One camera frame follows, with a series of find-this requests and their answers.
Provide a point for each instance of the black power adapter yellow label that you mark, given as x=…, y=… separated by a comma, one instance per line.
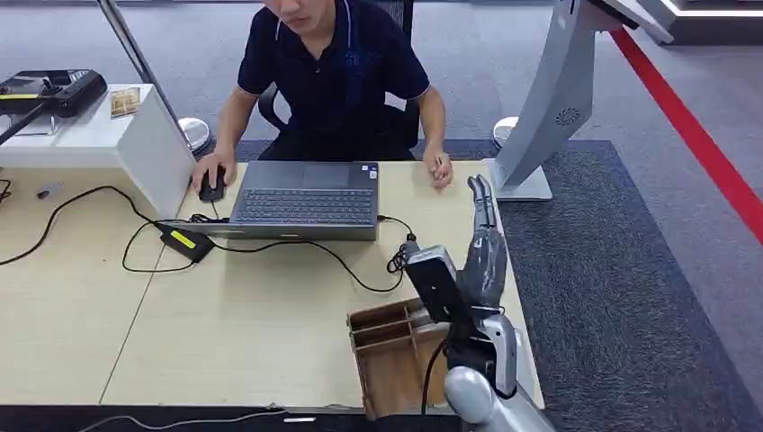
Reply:
x=186, y=242

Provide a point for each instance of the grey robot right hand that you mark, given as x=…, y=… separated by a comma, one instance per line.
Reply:
x=484, y=268

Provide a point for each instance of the person's right hand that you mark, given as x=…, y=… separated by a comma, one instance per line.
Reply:
x=208, y=164

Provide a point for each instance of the round metal base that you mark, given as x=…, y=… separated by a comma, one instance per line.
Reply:
x=503, y=130
x=195, y=132

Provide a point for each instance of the dark platform with light strip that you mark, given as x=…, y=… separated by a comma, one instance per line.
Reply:
x=721, y=21

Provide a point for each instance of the person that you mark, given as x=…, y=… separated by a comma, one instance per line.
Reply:
x=334, y=77

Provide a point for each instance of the wooden compartment box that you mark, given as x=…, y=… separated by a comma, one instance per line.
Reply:
x=390, y=369

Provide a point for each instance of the white cabinet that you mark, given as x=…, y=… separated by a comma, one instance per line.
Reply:
x=89, y=140

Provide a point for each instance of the slanted metal pole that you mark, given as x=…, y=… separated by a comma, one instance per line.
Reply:
x=140, y=62

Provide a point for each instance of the grey laptop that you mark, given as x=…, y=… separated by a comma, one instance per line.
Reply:
x=304, y=203

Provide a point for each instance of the black computer mouse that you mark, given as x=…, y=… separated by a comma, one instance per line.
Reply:
x=213, y=188

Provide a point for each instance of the black remote controller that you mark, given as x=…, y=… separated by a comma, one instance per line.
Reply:
x=59, y=89

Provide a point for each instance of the person's left hand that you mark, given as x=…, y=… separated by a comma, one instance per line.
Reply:
x=438, y=170

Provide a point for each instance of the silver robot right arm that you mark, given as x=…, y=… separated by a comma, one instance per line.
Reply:
x=495, y=387

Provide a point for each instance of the silver kiosk stand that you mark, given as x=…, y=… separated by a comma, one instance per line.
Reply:
x=557, y=95

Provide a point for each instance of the small printed card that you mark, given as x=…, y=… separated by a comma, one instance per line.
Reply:
x=125, y=101

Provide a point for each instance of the small dark marker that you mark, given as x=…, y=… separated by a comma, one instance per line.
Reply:
x=49, y=191

